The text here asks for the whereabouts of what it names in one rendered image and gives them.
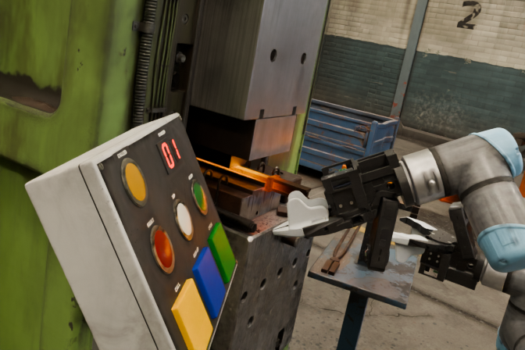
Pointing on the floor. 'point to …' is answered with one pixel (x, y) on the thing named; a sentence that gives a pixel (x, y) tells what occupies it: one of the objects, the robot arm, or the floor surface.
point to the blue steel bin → (344, 135)
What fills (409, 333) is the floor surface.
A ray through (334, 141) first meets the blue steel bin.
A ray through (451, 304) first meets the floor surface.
